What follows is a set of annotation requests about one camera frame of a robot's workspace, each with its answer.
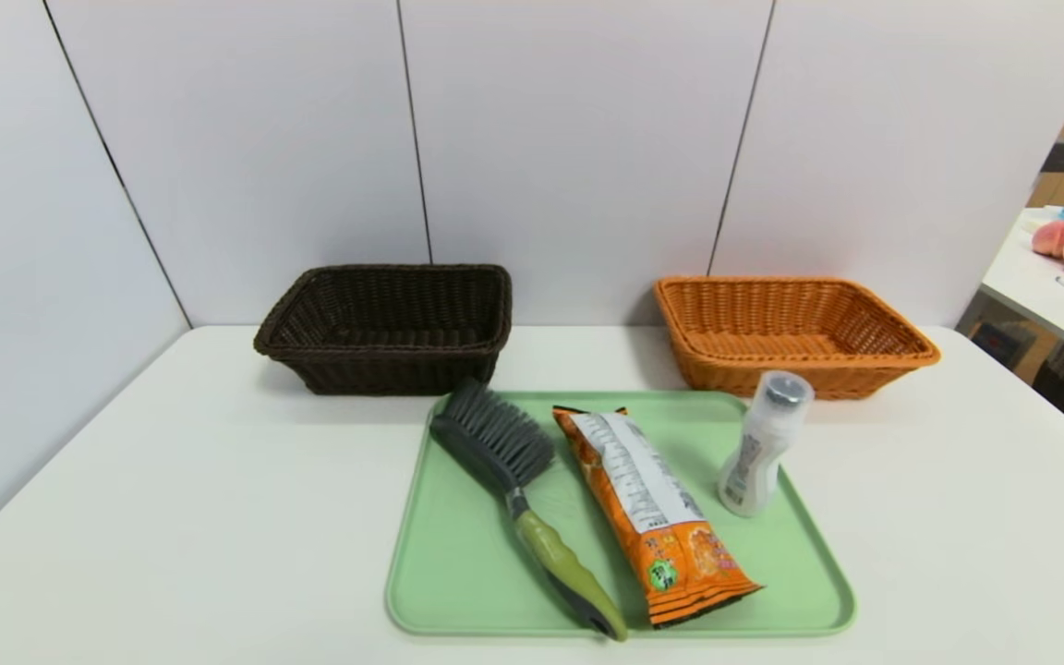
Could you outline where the grey brush with green handle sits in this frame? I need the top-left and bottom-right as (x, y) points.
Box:
(429, 379), (630, 642)

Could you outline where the orange snack bag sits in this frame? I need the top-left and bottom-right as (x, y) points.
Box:
(552, 405), (764, 631)

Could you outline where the white bottle with grey cap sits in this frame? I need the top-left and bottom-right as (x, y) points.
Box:
(719, 370), (816, 518)

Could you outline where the dark brown wicker basket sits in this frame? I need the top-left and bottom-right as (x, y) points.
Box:
(253, 264), (513, 396)

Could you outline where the orange wicker basket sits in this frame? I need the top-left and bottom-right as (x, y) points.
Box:
(653, 275), (942, 400)

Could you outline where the light green plastic tray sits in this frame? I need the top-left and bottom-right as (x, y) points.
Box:
(385, 390), (857, 638)

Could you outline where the white side table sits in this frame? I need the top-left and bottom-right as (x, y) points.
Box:
(981, 206), (1064, 363)

